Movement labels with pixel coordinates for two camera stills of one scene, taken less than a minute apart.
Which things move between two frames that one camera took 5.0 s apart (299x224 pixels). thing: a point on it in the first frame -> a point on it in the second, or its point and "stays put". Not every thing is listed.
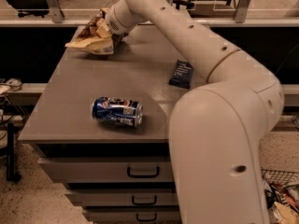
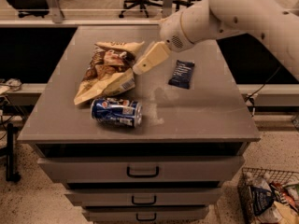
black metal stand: [11, 175] stays put
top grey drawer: [112, 170] stays put
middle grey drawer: [122, 197] stays put
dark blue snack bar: [182, 74] stays put
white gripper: [114, 22] -> [170, 32]
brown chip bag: [91, 39] -> [109, 71]
